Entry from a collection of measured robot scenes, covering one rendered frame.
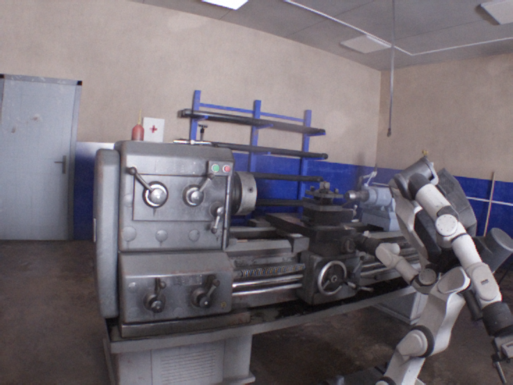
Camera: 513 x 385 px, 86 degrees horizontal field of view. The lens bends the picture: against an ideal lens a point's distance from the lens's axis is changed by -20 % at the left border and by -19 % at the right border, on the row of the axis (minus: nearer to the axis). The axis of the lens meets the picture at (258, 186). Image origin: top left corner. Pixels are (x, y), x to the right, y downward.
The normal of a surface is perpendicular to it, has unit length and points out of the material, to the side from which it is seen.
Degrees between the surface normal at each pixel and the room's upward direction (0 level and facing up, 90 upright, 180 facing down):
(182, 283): 90
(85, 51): 90
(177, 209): 90
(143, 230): 90
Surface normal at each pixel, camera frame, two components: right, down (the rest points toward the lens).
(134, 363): 0.49, 0.11
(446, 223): -0.47, -0.58
